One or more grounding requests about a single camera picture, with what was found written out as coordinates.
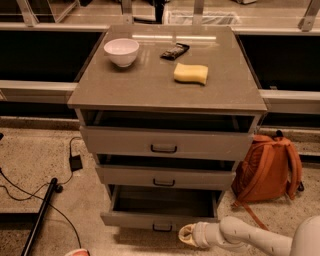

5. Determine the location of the red white object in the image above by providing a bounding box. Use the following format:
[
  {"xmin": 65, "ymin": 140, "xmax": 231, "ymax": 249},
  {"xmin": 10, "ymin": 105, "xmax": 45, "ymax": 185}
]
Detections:
[{"xmin": 64, "ymin": 248, "xmax": 90, "ymax": 256}]

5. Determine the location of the black pole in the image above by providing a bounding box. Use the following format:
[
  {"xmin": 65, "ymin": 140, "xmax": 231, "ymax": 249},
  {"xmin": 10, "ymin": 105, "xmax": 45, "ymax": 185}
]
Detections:
[{"xmin": 21, "ymin": 178, "xmax": 58, "ymax": 256}]

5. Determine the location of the yellow sponge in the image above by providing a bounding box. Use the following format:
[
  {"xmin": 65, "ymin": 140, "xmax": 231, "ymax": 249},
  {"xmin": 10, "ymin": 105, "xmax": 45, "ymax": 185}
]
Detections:
[{"xmin": 174, "ymin": 63, "xmax": 208, "ymax": 85}]

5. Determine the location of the dark snack wrapper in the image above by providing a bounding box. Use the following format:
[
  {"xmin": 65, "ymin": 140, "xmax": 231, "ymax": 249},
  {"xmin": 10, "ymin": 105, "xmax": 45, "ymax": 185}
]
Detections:
[{"xmin": 160, "ymin": 43, "xmax": 190, "ymax": 61}]

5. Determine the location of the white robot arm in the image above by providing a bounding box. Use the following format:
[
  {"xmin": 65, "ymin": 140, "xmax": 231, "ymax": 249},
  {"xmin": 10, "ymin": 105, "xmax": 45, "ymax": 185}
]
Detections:
[{"xmin": 178, "ymin": 216, "xmax": 320, "ymax": 256}]

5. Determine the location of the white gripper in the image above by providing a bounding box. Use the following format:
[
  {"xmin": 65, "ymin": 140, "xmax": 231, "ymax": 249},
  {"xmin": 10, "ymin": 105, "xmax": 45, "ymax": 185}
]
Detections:
[{"xmin": 179, "ymin": 222, "xmax": 212, "ymax": 248}]

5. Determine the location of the grey middle drawer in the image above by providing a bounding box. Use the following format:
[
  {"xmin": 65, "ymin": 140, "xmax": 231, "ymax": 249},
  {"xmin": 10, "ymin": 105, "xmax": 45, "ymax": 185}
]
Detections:
[{"xmin": 96, "ymin": 155, "xmax": 235, "ymax": 191}]

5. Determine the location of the grey top drawer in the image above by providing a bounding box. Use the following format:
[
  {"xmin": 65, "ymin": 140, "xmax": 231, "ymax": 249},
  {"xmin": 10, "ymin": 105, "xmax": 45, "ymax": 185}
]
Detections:
[{"xmin": 80, "ymin": 111, "xmax": 255, "ymax": 161}]

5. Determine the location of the orange backpack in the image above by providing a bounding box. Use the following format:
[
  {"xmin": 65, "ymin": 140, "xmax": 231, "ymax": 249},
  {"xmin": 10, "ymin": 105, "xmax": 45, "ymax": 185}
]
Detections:
[{"xmin": 231, "ymin": 130, "xmax": 304, "ymax": 230}]

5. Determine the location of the grey drawer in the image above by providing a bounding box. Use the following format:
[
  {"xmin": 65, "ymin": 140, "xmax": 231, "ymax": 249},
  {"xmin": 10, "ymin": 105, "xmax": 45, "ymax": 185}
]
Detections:
[
  {"xmin": 96, "ymin": 155, "xmax": 235, "ymax": 191},
  {"xmin": 101, "ymin": 185, "xmax": 220, "ymax": 232},
  {"xmin": 80, "ymin": 111, "xmax": 255, "ymax": 161}
]

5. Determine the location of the black floor cable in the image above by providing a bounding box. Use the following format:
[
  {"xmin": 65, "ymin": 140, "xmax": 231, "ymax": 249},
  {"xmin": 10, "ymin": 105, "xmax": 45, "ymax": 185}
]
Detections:
[{"xmin": 0, "ymin": 136, "xmax": 83, "ymax": 249}]

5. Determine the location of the white bowl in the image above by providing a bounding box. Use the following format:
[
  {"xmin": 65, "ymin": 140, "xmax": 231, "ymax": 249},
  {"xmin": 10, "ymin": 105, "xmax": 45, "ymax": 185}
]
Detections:
[{"xmin": 103, "ymin": 38, "xmax": 140, "ymax": 67}]

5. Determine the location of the grey bottom drawer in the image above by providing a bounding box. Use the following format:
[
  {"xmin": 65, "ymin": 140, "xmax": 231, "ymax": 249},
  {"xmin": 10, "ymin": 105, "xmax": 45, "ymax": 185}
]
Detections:
[{"xmin": 101, "ymin": 185, "xmax": 220, "ymax": 232}]

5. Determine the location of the black power adapter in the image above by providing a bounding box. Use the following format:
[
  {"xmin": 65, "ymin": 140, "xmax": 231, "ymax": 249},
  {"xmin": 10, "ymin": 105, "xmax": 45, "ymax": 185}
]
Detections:
[{"xmin": 69, "ymin": 155, "xmax": 83, "ymax": 172}]

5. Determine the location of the grey drawer cabinet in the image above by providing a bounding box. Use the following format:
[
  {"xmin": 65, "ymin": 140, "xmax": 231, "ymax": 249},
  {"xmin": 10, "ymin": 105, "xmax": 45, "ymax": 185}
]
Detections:
[{"xmin": 67, "ymin": 24, "xmax": 269, "ymax": 201}]

